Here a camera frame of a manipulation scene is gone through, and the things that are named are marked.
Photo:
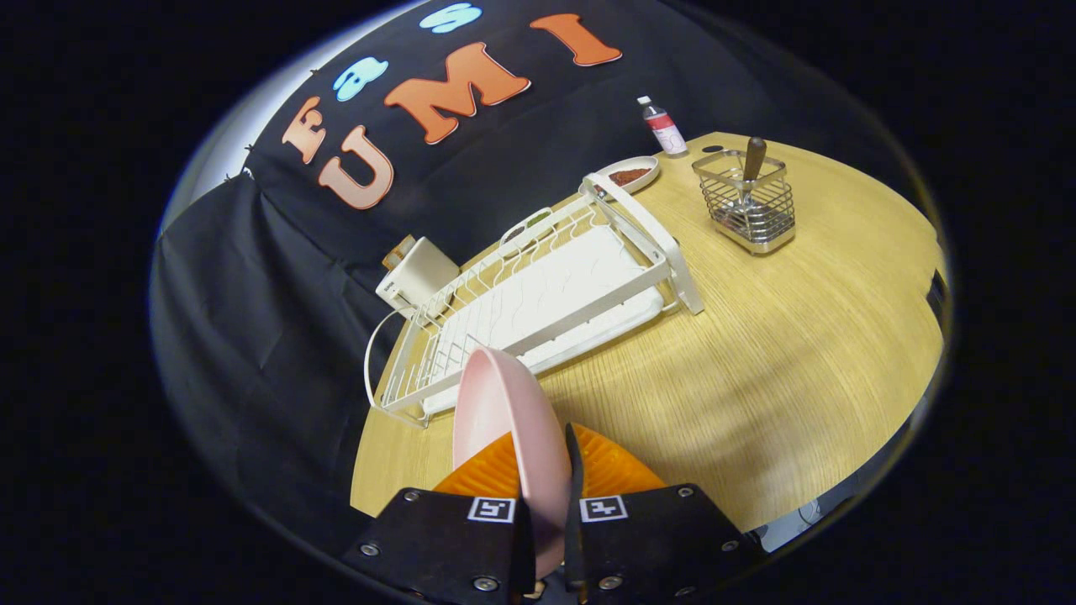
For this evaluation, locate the brown toast slice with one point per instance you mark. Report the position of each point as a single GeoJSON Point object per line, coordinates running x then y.
{"type": "Point", "coordinates": [397, 252]}

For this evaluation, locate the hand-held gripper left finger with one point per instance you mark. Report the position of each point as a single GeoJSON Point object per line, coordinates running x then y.
{"type": "Point", "coordinates": [437, 546]}

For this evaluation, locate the beige round plate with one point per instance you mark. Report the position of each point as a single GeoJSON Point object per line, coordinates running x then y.
{"type": "Point", "coordinates": [652, 172]}

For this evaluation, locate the white toaster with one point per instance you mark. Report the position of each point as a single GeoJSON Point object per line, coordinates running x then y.
{"type": "Point", "coordinates": [416, 273]}

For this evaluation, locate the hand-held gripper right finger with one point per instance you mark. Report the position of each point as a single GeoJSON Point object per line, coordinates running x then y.
{"type": "Point", "coordinates": [574, 504]}

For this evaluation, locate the black backdrop cloth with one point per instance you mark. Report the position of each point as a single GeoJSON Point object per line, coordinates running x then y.
{"type": "Point", "coordinates": [252, 336]}

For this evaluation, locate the white divided condiment dish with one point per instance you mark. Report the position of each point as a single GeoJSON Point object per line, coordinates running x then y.
{"type": "Point", "coordinates": [538, 220]}

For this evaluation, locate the red meat slice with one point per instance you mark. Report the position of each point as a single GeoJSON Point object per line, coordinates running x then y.
{"type": "Point", "coordinates": [639, 175]}
{"type": "Point", "coordinates": [620, 179]}

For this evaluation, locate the red label plastic bottle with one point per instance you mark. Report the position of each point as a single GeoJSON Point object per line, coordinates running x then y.
{"type": "Point", "coordinates": [666, 130]}

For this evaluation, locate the pink plate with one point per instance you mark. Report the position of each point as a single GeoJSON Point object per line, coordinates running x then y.
{"type": "Point", "coordinates": [504, 403]}

